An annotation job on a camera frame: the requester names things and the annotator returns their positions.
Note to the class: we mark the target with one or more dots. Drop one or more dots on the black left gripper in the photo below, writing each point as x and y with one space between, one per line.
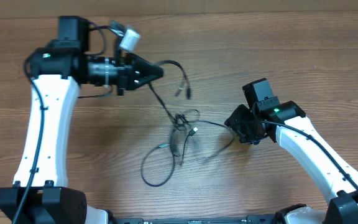
123 74

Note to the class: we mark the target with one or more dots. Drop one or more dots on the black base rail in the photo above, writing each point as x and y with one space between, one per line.
250 219

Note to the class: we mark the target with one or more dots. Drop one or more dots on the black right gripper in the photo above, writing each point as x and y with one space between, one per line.
241 123

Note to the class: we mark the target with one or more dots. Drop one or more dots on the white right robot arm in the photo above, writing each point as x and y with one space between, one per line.
286 124

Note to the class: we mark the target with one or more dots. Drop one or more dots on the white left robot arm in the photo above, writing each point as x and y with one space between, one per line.
56 72

